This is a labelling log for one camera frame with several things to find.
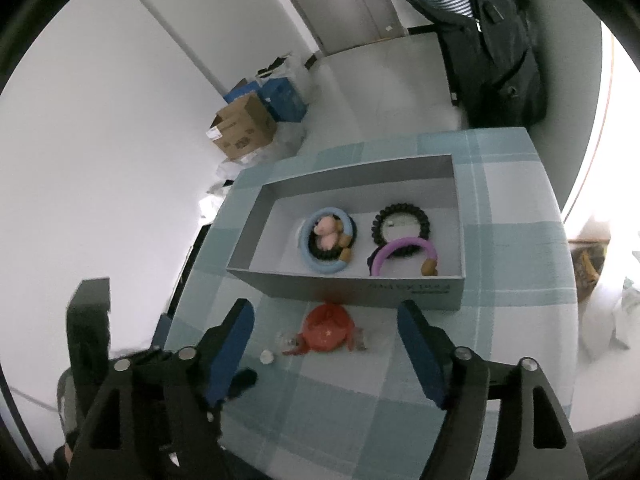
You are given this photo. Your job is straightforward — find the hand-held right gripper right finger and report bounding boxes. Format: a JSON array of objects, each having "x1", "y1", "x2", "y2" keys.
[{"x1": 397, "y1": 300, "x2": 588, "y2": 480}]

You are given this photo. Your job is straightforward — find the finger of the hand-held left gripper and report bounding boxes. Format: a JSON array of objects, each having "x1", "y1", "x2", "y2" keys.
[
  {"x1": 220, "y1": 369, "x2": 258, "y2": 403},
  {"x1": 66, "y1": 277, "x2": 112, "y2": 396}
]

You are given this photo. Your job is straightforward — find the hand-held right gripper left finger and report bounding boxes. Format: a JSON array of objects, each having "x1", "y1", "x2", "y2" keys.
[{"x1": 67, "y1": 299, "x2": 256, "y2": 480}]

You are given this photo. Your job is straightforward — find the grey cardboard box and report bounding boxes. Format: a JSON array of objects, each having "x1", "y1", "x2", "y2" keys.
[{"x1": 226, "y1": 154, "x2": 467, "y2": 311}]

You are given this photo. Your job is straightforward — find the red round ornament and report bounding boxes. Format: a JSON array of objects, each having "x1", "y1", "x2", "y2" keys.
[{"x1": 282, "y1": 302, "x2": 373, "y2": 357}]

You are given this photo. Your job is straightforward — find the purple hair ring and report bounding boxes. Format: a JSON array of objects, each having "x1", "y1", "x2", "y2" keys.
[{"x1": 367, "y1": 238, "x2": 440, "y2": 277}]

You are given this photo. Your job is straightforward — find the light blue hair ring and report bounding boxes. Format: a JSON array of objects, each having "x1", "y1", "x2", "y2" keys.
[{"x1": 300, "y1": 207, "x2": 358, "y2": 275}]

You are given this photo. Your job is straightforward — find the pink pig toy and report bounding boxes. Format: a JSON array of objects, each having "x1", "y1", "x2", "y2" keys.
[{"x1": 313, "y1": 215, "x2": 343, "y2": 250}]

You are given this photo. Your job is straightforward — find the white plastic bag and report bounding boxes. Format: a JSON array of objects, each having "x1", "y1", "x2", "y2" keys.
[
  {"x1": 215, "y1": 120, "x2": 307, "y2": 176},
  {"x1": 197, "y1": 180, "x2": 236, "y2": 221}
]

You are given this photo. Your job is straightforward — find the brown woven basket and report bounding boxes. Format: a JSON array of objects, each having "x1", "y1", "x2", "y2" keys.
[{"x1": 570, "y1": 237, "x2": 612, "y2": 303}]

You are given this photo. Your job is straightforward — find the white plastic sack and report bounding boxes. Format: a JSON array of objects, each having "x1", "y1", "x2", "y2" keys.
[{"x1": 580, "y1": 260, "x2": 640, "y2": 361}]

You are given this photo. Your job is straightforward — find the person's grey clothing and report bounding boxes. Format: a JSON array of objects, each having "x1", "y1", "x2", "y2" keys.
[{"x1": 575, "y1": 412, "x2": 640, "y2": 480}]

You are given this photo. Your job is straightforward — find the brown cardboard box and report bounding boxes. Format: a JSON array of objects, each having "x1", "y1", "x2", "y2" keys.
[{"x1": 206, "y1": 94, "x2": 278, "y2": 161}]

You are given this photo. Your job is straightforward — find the blue box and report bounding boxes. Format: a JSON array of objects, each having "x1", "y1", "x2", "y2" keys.
[
  {"x1": 223, "y1": 79, "x2": 261, "y2": 103},
  {"x1": 260, "y1": 77, "x2": 308, "y2": 122}
]

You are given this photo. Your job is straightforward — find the white bag with black items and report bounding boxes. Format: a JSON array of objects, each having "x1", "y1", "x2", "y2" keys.
[{"x1": 256, "y1": 52, "x2": 321, "y2": 111}]

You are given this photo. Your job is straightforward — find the black backpack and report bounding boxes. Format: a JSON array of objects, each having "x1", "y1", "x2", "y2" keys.
[{"x1": 397, "y1": 0, "x2": 548, "y2": 128}]

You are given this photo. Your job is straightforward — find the grey door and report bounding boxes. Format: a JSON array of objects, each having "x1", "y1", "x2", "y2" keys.
[{"x1": 270, "y1": 0, "x2": 408, "y2": 56}]

